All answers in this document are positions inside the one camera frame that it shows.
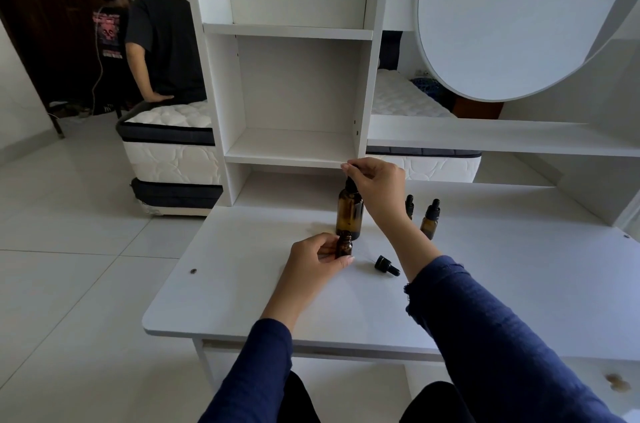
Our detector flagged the small black dropper cap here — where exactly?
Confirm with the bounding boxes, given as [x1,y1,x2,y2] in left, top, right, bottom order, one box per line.
[374,255,401,278]

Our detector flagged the person's black trousers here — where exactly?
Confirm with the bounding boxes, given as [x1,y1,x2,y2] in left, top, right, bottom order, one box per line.
[277,370,478,423]

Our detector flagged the person's right forearm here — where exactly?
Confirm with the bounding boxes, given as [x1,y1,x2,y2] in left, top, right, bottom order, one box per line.
[367,208,627,423]

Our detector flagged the white quilted mattress bed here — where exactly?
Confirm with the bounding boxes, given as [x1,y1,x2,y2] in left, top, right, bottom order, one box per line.
[116,68,484,217]

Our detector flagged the white wooden shelf unit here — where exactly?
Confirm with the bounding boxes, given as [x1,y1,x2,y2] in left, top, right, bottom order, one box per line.
[189,0,392,209]

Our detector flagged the person's left forearm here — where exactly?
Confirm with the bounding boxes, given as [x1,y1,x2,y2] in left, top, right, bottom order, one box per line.
[199,282,327,423]

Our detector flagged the large amber glass bottle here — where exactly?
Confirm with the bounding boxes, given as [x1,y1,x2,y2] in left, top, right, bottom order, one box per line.
[335,189,365,241]

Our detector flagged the white cable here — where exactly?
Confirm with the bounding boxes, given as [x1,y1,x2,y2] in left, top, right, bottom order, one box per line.
[48,8,107,119]

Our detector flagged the blue patterned cloth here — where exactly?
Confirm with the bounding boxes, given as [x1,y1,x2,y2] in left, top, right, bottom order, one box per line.
[410,77,457,111]

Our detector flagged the person's left hand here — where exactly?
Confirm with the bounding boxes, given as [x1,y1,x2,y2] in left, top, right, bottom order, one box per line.
[280,233,356,306]

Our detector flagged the round white-framed mirror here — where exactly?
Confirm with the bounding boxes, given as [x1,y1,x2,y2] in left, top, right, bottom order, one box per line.
[415,0,640,104]

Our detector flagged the brown wooden door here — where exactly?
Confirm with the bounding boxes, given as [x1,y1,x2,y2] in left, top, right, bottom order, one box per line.
[0,0,173,111]

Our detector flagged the person's right hand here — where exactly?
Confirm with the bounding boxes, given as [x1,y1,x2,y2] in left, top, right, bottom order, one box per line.
[341,157,408,234]

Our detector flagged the long white shelf board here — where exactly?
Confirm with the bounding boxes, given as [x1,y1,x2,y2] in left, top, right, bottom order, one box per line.
[366,115,640,159]

